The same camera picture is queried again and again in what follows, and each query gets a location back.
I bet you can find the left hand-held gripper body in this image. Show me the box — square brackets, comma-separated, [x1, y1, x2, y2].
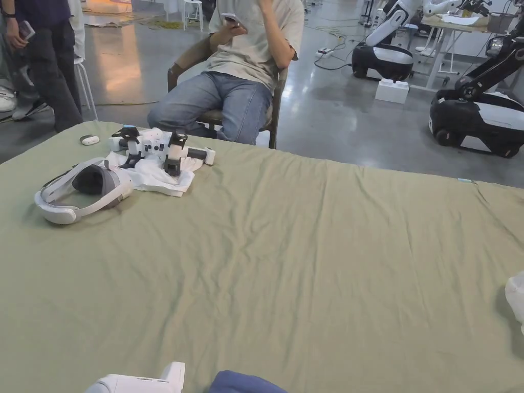
[85, 361, 187, 393]

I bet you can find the dark blue garment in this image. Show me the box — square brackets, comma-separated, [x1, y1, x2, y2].
[209, 370, 278, 393]

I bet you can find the white headset with grey padding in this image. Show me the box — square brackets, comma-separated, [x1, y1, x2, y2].
[34, 157, 135, 226]

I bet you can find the bed with pale green sheet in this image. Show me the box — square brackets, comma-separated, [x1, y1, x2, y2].
[0, 120, 524, 393]

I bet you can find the white cloth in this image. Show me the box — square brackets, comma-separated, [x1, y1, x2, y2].
[104, 150, 196, 199]

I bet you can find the spare white hand-held gripper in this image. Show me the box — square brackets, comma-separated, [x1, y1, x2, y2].
[163, 130, 217, 179]
[108, 126, 169, 169]

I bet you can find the white metal stool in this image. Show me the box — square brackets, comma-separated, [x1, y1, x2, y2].
[73, 57, 99, 122]
[182, 0, 205, 32]

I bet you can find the brown wooden chair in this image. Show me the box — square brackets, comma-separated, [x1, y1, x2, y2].
[167, 30, 290, 150]

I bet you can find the white foam block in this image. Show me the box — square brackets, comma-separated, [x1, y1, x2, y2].
[375, 78, 411, 103]

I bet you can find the white plastic bag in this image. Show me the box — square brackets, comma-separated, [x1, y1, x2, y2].
[504, 274, 524, 350]

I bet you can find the black and white wheeled robot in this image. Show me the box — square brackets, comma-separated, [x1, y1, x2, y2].
[428, 28, 524, 159]
[351, 0, 419, 82]

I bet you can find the table with white legs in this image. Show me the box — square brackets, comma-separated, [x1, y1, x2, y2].
[408, 11, 524, 92]

